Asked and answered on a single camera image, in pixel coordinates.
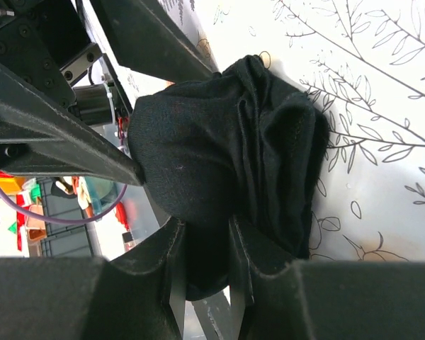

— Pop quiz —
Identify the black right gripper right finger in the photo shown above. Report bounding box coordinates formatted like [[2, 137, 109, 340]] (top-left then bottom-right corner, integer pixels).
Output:
[[229, 217, 425, 339]]

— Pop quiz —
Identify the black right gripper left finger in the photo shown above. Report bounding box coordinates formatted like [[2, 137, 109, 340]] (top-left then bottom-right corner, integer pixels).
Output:
[[0, 218, 186, 339]]

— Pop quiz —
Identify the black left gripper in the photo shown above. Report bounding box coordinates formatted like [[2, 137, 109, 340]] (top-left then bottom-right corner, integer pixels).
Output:
[[0, 0, 213, 186]]

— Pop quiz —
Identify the black underwear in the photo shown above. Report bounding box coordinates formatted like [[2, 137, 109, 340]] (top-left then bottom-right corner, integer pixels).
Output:
[[128, 55, 328, 301]]

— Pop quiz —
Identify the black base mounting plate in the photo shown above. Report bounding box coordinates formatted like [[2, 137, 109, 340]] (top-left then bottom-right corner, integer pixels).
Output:
[[192, 290, 233, 340]]

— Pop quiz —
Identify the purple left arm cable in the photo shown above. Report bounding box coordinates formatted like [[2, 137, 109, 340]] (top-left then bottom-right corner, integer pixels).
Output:
[[0, 168, 128, 225]]

